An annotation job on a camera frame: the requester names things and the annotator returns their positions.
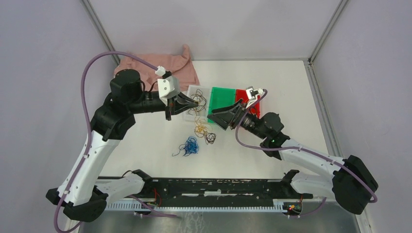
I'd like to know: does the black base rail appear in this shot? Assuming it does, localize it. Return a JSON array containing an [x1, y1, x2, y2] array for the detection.
[[96, 176, 313, 208]]

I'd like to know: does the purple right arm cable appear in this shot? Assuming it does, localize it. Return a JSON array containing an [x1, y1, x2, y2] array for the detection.
[[235, 89, 378, 217]]

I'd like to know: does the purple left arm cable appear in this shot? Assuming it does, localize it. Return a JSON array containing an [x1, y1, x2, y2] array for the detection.
[[53, 51, 162, 233]]

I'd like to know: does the cable bundle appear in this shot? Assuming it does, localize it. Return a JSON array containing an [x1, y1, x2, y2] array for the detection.
[[193, 116, 217, 145]]

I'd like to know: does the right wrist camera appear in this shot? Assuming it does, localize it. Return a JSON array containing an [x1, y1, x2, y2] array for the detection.
[[246, 86, 265, 109]]

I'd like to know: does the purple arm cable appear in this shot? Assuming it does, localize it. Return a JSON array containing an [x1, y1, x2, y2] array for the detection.
[[235, 89, 378, 217], [53, 51, 162, 233]]

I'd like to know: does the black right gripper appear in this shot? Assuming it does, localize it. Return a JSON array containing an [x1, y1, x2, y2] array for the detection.
[[207, 99, 268, 140]]

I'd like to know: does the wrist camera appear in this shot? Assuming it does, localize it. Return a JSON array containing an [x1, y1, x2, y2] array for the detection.
[[246, 86, 265, 109], [157, 76, 181, 105]]

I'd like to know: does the blue cable tangle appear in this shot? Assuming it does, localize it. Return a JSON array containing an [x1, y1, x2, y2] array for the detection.
[[171, 136, 200, 158]]

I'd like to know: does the clear plastic bin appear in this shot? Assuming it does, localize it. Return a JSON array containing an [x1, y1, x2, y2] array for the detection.
[[183, 85, 212, 121]]

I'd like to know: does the green plastic bin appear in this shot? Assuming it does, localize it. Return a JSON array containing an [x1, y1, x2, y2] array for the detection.
[[208, 87, 236, 114]]

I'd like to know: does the red plastic bin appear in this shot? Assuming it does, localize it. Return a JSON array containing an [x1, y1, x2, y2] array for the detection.
[[235, 89, 260, 118]]

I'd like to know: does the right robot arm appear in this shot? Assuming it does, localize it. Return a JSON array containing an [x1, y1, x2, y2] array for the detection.
[[207, 101, 378, 215]]

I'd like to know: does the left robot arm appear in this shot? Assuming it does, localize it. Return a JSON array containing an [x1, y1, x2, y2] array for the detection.
[[46, 69, 198, 222]]

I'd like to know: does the pink cloth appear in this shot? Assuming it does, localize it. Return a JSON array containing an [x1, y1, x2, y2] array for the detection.
[[114, 44, 200, 92]]

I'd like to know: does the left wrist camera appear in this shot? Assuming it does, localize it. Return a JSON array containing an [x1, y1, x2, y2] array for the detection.
[[157, 76, 181, 105]]

